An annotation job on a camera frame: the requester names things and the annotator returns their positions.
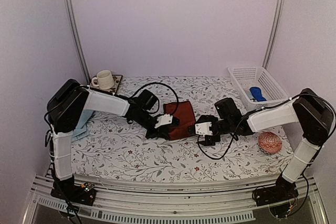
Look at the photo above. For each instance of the white perforated plastic basket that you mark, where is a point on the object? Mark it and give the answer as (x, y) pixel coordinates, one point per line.
(243, 78)

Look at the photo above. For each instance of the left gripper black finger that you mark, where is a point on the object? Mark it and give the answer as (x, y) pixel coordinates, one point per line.
(175, 122)
(155, 133)

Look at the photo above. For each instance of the blue object in basket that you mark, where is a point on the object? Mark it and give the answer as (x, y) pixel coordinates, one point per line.
(256, 92)

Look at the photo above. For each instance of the light blue towel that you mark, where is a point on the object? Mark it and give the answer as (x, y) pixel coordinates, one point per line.
(80, 130)

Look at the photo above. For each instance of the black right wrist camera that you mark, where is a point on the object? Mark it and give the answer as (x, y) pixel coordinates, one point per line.
(227, 109)

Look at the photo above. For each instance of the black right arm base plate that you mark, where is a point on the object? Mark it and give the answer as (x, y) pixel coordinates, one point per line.
(273, 194)

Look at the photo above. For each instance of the aluminium front rail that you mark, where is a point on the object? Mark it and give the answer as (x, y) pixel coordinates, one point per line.
(121, 201)

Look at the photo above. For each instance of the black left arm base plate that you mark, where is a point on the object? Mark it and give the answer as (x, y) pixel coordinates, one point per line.
(84, 194)

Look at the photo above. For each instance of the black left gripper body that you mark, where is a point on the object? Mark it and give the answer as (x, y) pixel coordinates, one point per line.
(143, 119)

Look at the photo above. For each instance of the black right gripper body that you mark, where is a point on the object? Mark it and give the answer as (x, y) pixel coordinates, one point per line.
(226, 126)

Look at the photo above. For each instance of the cream ribbed ceramic mug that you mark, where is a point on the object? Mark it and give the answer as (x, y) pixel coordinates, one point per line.
(103, 80)

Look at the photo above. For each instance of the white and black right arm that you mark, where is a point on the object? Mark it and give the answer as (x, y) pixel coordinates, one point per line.
(306, 115)

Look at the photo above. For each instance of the aluminium frame post right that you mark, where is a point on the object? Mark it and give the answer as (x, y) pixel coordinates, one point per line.
(273, 33)

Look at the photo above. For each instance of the aluminium frame post left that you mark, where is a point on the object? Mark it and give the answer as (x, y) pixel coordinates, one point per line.
(76, 38)

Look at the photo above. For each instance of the dark red towel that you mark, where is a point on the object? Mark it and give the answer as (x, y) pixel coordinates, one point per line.
(185, 115)

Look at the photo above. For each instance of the aluminium frame post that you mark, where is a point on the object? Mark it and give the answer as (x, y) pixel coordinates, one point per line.
(76, 38)
(273, 33)

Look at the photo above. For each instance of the floral dark-rimmed tray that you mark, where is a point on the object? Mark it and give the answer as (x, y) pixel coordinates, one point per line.
(113, 90)

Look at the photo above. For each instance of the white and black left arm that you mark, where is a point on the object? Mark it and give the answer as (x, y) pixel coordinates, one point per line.
(65, 108)

